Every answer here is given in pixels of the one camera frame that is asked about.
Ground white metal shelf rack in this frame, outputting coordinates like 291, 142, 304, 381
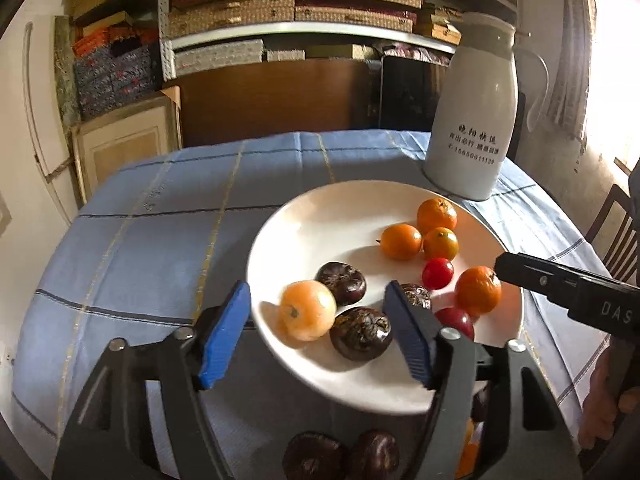
157, 0, 518, 83

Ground orange patterned boxes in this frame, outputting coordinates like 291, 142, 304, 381
74, 27, 159, 59

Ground large textured mandarin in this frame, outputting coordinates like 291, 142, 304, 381
416, 197, 459, 235
454, 266, 503, 317

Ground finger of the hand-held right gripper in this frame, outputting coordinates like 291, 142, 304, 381
494, 251, 582, 312

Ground white oval plate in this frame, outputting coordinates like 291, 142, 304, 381
246, 180, 525, 417

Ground dark water chestnut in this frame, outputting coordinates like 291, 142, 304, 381
348, 428, 401, 480
282, 431, 350, 480
329, 307, 394, 361
400, 283, 432, 312
315, 262, 367, 307

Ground dark wooden chair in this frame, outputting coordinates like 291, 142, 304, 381
584, 182, 640, 272

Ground small red cherry tomato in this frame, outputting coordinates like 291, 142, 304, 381
421, 257, 455, 291

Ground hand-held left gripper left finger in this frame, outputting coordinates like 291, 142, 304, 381
51, 280, 252, 480

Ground small smooth orange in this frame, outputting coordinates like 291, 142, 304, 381
423, 227, 460, 262
455, 417, 484, 479
377, 223, 424, 261

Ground light wooden picture frame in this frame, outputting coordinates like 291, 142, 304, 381
71, 86, 184, 204

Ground green marbled panel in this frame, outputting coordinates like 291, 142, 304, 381
53, 15, 82, 127

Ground pale yellow round fruit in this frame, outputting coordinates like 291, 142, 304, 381
277, 280, 338, 343

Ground dark red plum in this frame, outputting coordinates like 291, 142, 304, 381
434, 306, 475, 342

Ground stack of blue patterned boxes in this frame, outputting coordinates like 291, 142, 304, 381
74, 42, 161, 122

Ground blue checked tablecloth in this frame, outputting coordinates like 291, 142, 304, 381
10, 130, 608, 480

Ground white patterned flat box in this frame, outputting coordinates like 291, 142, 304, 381
173, 40, 265, 76

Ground person's right hand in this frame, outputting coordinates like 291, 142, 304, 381
577, 345, 624, 452

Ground white thermos jug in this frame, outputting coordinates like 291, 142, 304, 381
422, 11, 550, 202

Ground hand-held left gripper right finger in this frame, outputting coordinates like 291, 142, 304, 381
383, 279, 583, 480

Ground white leaning board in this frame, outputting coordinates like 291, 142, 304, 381
22, 21, 82, 213

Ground brown wooden board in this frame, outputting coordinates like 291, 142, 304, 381
172, 58, 382, 149

